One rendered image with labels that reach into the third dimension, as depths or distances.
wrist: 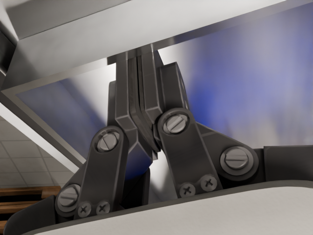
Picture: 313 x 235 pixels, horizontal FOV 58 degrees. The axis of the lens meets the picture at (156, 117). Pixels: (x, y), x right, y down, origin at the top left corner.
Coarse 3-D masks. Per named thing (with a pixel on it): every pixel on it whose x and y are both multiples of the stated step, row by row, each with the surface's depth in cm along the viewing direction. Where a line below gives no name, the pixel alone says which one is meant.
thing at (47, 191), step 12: (0, 192) 217; (12, 192) 218; (24, 192) 220; (36, 192) 222; (48, 192) 217; (0, 204) 209; (12, 204) 209; (24, 204) 209; (0, 216) 224; (0, 228) 201
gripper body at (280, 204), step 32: (224, 192) 7; (256, 192) 6; (288, 192) 6; (64, 224) 8; (96, 224) 7; (128, 224) 7; (160, 224) 6; (192, 224) 6; (224, 224) 6; (256, 224) 6; (288, 224) 6
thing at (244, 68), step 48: (144, 0) 13; (192, 0) 11; (240, 0) 10; (288, 0) 10; (48, 48) 13; (96, 48) 12; (144, 48) 11; (192, 48) 15; (240, 48) 15; (288, 48) 16; (48, 96) 15; (96, 96) 18; (192, 96) 18; (240, 96) 19; (288, 96) 19; (288, 144) 24
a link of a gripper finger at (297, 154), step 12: (264, 156) 8; (276, 156) 8; (288, 156) 8; (300, 156) 8; (312, 156) 8; (264, 168) 8; (276, 168) 8; (288, 168) 8; (300, 168) 8; (312, 168) 8; (252, 180) 8; (264, 180) 8; (312, 180) 7
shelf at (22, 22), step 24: (0, 0) 13; (24, 0) 13; (48, 0) 13; (72, 0) 13; (96, 0) 13; (120, 0) 13; (0, 24) 13; (24, 24) 14; (48, 24) 14; (48, 144) 22; (72, 168) 25
